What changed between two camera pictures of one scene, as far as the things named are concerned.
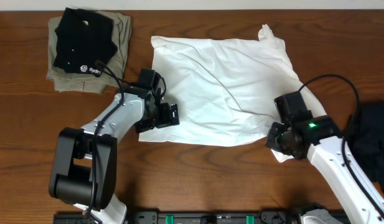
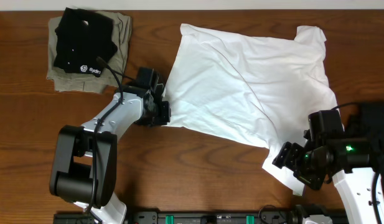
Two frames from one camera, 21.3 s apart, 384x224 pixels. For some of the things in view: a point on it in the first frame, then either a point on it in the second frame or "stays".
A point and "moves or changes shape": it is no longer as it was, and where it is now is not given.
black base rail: [191, 217] stays
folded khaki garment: [100, 83] stays
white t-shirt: [224, 87] moves or changes shape
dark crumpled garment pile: [370, 140] stays
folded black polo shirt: [83, 37] stays
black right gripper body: [277, 140] -> [304, 164]
